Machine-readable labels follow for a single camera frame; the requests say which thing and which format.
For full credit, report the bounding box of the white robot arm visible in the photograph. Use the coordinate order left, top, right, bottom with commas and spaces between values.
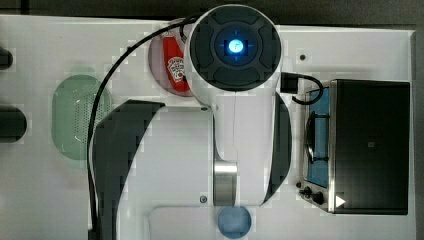
90, 4, 283, 240

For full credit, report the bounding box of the red ketchup bottle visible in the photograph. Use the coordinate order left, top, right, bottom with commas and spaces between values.
162, 31, 190, 92

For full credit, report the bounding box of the purple round plate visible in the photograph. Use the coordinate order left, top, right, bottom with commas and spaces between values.
148, 28, 193, 97

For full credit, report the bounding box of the green perforated colander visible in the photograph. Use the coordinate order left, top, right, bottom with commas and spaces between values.
52, 74, 101, 160

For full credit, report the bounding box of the black toaster oven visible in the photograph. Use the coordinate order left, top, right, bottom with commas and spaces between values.
297, 79, 410, 215

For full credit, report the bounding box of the black cylinder lower left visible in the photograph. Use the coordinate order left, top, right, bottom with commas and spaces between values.
0, 106, 27, 143

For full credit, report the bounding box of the black cylinder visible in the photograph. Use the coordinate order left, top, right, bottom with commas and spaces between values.
0, 106, 27, 143
0, 48, 13, 70

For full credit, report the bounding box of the black cylinder upper left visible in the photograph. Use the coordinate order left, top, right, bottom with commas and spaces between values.
0, 48, 13, 70

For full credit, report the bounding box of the black usb connector cable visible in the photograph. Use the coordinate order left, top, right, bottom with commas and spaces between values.
280, 71, 325, 106

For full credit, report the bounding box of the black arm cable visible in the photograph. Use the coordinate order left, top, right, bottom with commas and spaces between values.
86, 13, 201, 240

